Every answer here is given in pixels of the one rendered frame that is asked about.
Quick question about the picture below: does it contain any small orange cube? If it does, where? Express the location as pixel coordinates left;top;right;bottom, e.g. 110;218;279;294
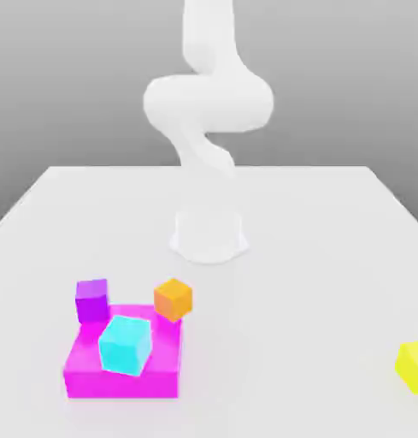
153;277;193;323

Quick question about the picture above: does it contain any small purple cube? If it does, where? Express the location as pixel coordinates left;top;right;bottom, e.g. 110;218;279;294
74;278;111;325

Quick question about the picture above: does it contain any small cyan cube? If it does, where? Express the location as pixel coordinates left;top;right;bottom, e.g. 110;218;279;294
97;315;152;378

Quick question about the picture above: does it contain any large magenta box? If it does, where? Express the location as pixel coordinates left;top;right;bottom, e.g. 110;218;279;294
62;304;183;400

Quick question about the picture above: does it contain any small yellow cube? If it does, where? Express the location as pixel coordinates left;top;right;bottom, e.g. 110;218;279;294
394;339;418;396

